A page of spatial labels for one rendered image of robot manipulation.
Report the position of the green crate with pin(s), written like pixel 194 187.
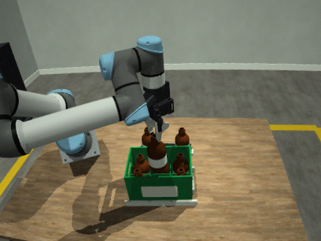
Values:
pixel 163 186

